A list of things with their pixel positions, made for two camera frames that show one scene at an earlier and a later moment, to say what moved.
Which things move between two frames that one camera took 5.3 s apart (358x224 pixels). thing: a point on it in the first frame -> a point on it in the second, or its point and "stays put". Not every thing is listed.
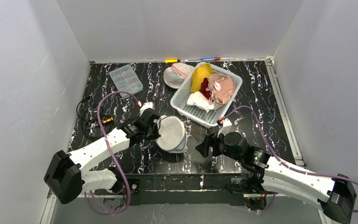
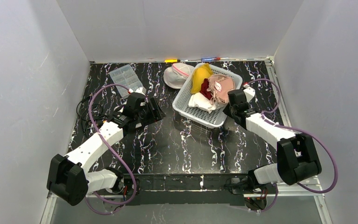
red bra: (204, 85) stays put
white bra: (200, 99) stays put
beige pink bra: (221, 87) stays put
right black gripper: (212, 145) -> (229, 109)
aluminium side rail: (290, 118) stays put
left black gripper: (154, 124) -> (154, 110)
